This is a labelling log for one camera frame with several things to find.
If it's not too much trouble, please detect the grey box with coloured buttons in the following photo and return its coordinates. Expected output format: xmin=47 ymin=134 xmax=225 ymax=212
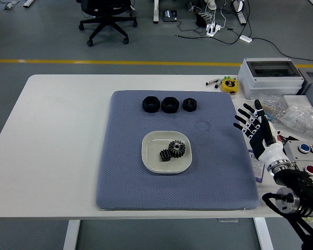
xmin=283 ymin=140 xmax=313 ymax=180

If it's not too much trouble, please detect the purple white label card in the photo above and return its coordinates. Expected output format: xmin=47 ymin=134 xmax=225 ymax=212
xmin=247 ymin=149 xmax=266 ymax=183

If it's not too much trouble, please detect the clear bag of plastic parts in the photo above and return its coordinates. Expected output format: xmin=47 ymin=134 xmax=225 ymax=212
xmin=279 ymin=104 xmax=313 ymax=140

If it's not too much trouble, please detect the white square plate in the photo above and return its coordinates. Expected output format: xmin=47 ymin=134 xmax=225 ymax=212
xmin=141 ymin=130 xmax=193 ymax=174

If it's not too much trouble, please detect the black adapter floor cable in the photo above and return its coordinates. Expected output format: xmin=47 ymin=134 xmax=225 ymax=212
xmin=251 ymin=37 xmax=313 ymax=65

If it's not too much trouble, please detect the small black hex nut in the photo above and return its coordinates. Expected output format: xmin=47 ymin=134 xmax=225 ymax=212
xmin=183 ymin=97 xmax=198 ymax=113

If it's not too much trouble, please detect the white desk leg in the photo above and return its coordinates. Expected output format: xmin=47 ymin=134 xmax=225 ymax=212
xmin=234 ymin=0 xmax=247 ymax=26
xmin=153 ymin=0 xmax=160 ymax=24

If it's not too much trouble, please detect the white flat box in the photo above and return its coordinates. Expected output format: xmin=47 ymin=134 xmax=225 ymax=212
xmin=283 ymin=95 xmax=313 ymax=113

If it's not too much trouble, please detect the grey electrical enclosure box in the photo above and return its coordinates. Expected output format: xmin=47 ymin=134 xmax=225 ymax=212
xmin=237 ymin=57 xmax=305 ymax=100

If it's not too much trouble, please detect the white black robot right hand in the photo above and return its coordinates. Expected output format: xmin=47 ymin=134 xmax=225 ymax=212
xmin=233 ymin=99 xmax=289 ymax=169

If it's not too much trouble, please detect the blue-grey textured mat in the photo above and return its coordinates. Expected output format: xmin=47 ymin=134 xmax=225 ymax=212
xmin=95 ymin=90 xmax=260 ymax=211

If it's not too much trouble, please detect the yellow tape measure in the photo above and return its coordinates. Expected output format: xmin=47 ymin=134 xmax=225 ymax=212
xmin=221 ymin=79 xmax=239 ymax=94

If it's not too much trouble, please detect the small black gear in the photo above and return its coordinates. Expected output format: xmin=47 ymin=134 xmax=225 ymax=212
xmin=159 ymin=148 xmax=172 ymax=163

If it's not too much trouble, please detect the white table leg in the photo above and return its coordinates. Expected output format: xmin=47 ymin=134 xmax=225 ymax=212
xmin=252 ymin=217 xmax=274 ymax=250
xmin=63 ymin=220 xmax=81 ymax=250

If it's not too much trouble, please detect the large black gear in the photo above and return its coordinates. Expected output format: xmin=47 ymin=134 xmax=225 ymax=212
xmin=167 ymin=140 xmax=186 ymax=158

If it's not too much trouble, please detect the white power strip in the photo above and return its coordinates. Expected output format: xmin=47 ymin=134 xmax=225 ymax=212
xmin=206 ymin=23 xmax=222 ymax=36

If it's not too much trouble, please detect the black desk phone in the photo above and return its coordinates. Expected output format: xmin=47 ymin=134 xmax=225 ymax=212
xmin=163 ymin=9 xmax=178 ymax=22

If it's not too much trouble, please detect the black loose floor cable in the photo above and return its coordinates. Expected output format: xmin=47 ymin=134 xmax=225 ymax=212
xmin=175 ymin=20 xmax=242 ymax=45

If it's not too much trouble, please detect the black office chair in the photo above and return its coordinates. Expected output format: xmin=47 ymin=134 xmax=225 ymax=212
xmin=78 ymin=0 xmax=138 ymax=47

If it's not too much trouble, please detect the large black hex nut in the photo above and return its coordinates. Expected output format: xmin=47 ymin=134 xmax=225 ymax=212
xmin=161 ymin=96 xmax=181 ymax=114
xmin=141 ymin=95 xmax=161 ymax=114

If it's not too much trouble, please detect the clear bag of blue resistors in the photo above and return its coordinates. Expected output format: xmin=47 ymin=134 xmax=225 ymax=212
xmin=260 ymin=97 xmax=285 ymax=123

